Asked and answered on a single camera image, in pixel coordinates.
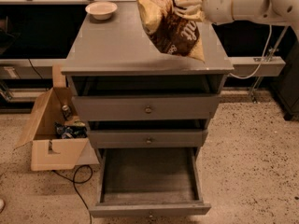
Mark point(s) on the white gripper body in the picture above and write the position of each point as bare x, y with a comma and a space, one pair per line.
218, 3

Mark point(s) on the brown chip bag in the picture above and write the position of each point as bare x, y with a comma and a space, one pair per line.
167, 31

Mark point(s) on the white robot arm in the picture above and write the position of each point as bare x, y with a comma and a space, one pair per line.
269, 12

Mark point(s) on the grey wooden drawer cabinet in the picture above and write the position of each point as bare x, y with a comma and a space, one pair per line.
115, 58

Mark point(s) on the brass top drawer knob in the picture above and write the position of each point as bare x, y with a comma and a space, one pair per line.
148, 110

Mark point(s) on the brass drawer knob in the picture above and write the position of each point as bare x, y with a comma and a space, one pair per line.
149, 141
148, 110

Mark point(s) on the grey top drawer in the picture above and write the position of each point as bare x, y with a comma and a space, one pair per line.
109, 108

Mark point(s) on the grey middle drawer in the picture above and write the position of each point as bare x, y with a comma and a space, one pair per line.
137, 138

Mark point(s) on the brass middle drawer knob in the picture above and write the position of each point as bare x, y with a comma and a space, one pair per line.
149, 141

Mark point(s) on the blue snack bag in box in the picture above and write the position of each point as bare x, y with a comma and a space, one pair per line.
70, 131

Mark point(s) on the grey open bottom drawer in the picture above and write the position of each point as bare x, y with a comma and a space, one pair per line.
149, 182

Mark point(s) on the white bowl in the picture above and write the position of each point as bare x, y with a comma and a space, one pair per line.
101, 10

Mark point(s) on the dark cabinet at right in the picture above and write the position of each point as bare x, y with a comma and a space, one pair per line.
285, 89

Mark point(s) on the metal can in box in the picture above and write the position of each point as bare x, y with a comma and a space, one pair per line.
67, 112

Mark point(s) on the open cardboard box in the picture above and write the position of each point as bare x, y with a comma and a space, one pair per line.
49, 151

